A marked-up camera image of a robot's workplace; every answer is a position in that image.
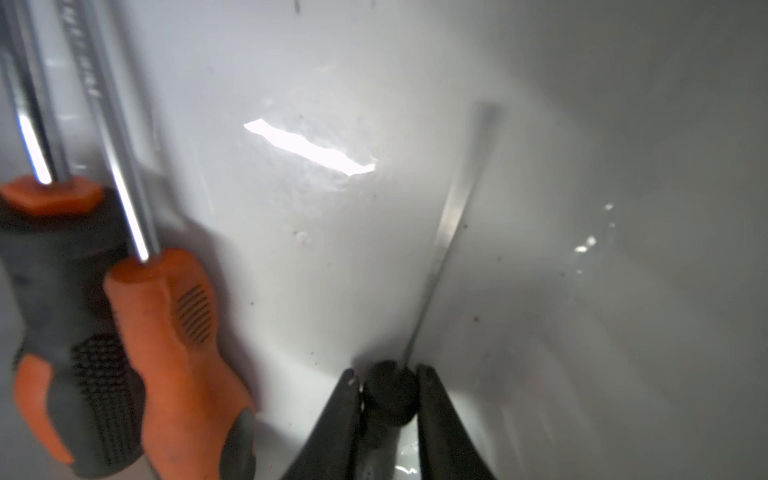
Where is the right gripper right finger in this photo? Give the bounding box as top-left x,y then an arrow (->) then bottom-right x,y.
416,364 -> 495,480

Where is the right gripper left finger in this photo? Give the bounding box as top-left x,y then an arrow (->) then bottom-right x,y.
282,368 -> 362,480

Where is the white plastic storage box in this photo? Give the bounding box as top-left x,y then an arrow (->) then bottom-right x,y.
94,1 -> 767,479

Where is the orange black large screwdriver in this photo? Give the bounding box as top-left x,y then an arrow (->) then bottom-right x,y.
1,1 -> 145,479

